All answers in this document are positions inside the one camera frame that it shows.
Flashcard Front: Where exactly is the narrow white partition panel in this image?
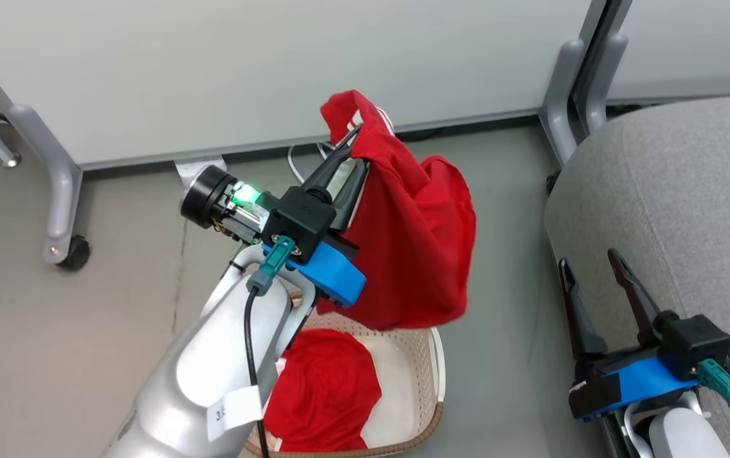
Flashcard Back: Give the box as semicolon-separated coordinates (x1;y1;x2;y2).
607;0;730;106

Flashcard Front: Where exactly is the grey partition leg with caster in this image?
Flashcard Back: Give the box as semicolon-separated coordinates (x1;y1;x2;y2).
7;104;83;265

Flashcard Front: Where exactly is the red t-shirt with white stripes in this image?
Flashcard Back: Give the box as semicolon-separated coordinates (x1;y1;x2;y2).
316;89;477;331

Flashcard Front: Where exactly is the cream perforated laundry basket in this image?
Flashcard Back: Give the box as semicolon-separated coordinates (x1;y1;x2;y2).
237;289;447;458

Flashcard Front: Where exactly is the left arm cable teal plug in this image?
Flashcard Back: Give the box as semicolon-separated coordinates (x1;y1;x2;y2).
244;235;297;458

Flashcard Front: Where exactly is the plain red garment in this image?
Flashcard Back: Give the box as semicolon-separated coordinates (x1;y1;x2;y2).
263;329;383;454

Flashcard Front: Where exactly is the white power strip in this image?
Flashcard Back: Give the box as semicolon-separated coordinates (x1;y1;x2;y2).
174;155;228;186

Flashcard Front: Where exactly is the grey curved partition leg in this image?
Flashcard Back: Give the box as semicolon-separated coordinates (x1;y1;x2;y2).
538;38;588;167
584;32;629;135

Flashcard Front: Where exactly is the wide white partition panel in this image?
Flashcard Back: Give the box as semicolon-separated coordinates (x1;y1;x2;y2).
0;0;594;171

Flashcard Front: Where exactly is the looped white cable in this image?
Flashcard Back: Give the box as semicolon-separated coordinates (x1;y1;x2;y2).
286;143;333;185

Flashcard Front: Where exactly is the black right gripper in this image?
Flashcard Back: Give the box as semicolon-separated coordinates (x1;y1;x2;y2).
558;248;730;387

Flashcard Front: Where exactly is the grey fabric sofa seat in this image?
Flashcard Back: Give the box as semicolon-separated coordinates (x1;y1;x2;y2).
543;94;730;458

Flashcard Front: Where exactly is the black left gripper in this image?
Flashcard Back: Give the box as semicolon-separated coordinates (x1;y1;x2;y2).
179;126;372;265

